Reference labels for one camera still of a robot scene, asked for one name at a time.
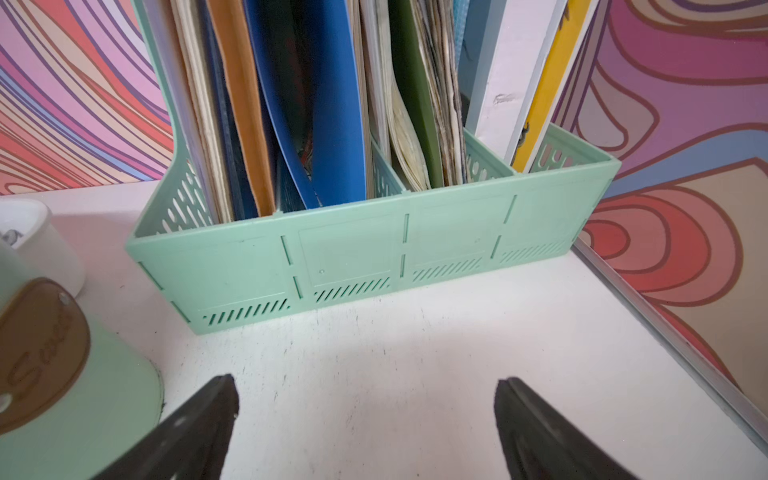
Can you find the orange brown folder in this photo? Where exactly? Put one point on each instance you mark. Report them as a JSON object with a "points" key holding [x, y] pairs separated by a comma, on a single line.
{"points": [[231, 30]]}

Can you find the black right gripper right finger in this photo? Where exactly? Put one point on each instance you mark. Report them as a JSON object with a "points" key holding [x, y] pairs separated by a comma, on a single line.
{"points": [[540, 443]]}

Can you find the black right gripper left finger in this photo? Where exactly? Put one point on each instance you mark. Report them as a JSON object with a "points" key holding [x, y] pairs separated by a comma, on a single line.
{"points": [[191, 443]]}

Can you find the white plastic storage box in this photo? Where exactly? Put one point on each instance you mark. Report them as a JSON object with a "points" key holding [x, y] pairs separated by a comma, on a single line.
{"points": [[26, 225]]}

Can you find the blue folder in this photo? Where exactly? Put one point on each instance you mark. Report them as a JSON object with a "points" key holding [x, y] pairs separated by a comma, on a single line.
{"points": [[307, 71]]}

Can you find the green plastic file organizer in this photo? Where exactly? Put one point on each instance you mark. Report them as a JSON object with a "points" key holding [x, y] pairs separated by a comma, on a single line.
{"points": [[219, 276]]}

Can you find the dark green folder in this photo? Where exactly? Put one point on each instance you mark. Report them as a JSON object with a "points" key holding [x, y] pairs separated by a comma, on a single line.
{"points": [[412, 81]]}

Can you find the green ceramic pen cup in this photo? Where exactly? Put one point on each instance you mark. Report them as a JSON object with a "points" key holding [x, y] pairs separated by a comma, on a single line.
{"points": [[74, 396]]}

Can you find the white book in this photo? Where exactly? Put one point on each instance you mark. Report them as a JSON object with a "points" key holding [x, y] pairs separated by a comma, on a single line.
{"points": [[504, 50]]}

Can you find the yellow spine book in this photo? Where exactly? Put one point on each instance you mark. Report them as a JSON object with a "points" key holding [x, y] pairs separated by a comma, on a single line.
{"points": [[571, 30]]}

